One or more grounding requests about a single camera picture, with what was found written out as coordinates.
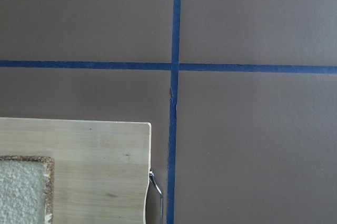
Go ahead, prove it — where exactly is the bread slice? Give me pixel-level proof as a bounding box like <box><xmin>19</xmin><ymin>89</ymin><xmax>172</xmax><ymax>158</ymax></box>
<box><xmin>1</xmin><ymin>156</ymin><xmax>55</xmax><ymax>223</ymax></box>

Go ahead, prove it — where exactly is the wooden cutting board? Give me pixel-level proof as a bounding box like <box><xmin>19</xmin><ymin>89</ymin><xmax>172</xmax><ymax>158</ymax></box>
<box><xmin>1</xmin><ymin>118</ymin><xmax>151</xmax><ymax>223</ymax></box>

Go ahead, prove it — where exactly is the metal board handle loop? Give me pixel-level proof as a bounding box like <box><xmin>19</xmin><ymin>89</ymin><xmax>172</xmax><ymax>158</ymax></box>
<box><xmin>149</xmin><ymin>169</ymin><xmax>164</xmax><ymax>224</ymax></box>

